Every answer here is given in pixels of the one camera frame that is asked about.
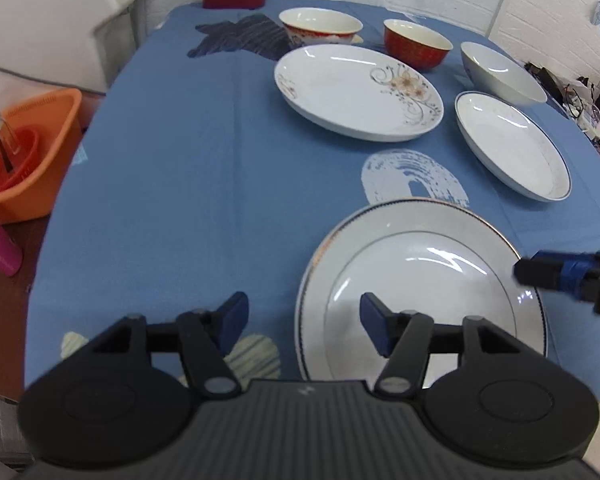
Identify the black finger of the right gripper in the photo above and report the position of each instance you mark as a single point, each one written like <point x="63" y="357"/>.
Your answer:
<point x="565" y="272"/>

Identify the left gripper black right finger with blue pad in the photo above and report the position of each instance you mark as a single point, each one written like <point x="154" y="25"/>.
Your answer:
<point x="403" y="338"/>

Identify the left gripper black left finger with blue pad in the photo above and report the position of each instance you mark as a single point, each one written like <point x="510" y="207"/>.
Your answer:
<point x="206" y="338"/>

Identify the plain white bowl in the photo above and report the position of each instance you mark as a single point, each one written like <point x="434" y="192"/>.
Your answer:
<point x="492" y="72"/>

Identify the gold rimmed white plate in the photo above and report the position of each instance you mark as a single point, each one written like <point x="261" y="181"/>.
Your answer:
<point x="420" y="255"/>

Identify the blue rimmed white plate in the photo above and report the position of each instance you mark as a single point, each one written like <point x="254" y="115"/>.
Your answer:
<point x="516" y="150"/>

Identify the blue patterned tablecloth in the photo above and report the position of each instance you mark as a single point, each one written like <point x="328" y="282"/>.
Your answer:
<point x="197" y="180"/>

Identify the floral white plate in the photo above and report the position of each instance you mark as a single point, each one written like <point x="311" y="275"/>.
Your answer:
<point x="359" y="93"/>

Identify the orange plastic basin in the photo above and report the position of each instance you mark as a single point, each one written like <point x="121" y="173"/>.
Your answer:
<point x="49" y="128"/>

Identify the red bowl white inside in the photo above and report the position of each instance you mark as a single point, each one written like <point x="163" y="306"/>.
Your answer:
<point x="415" y="45"/>

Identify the white bowl red pattern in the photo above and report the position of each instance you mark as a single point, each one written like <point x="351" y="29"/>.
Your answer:
<point x="309" y="26"/>

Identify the white appliance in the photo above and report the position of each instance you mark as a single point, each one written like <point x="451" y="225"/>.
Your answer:
<point x="67" y="43"/>

